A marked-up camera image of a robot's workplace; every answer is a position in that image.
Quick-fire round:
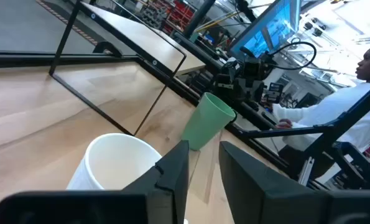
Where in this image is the black table edge rail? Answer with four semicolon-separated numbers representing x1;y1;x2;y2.
0;51;297;175

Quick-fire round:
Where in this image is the wooden shelf with black frame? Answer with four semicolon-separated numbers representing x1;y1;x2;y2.
49;0;206;136

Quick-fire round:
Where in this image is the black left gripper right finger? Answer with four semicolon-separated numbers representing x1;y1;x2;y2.
218;141;370;224

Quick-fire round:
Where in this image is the red parts bin rack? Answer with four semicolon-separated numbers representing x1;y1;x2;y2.
141;0;197;32

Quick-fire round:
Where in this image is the computer monitor with blue screen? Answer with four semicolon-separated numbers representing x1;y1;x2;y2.
229;0;302;60

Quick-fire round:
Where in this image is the black looped cable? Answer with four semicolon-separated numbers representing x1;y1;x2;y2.
267;41;318;71

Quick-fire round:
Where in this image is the green plastic cup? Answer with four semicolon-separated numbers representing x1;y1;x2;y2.
180;91;237;152

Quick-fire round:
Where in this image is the white plastic cup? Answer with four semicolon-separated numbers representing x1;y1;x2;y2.
66;133;163;191

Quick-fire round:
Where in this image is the black station frame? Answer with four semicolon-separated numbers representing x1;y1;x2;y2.
183;0;370;190

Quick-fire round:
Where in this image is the person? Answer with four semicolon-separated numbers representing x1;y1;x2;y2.
271;42;370;181

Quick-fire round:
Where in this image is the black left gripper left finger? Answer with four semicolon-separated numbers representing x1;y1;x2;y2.
0;139;190;224

